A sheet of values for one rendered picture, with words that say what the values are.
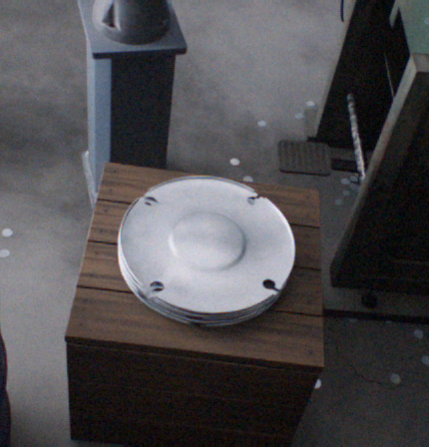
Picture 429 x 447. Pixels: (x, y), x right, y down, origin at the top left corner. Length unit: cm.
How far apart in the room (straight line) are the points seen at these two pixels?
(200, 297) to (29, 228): 68
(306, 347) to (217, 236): 23
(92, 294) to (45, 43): 117
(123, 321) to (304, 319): 29
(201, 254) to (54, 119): 89
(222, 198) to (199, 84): 87
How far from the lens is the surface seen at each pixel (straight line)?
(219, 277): 124
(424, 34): 151
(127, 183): 141
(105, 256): 130
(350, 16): 183
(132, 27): 152
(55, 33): 233
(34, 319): 165
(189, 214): 132
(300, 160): 178
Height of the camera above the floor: 137
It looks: 49 degrees down
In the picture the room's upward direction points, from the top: 10 degrees clockwise
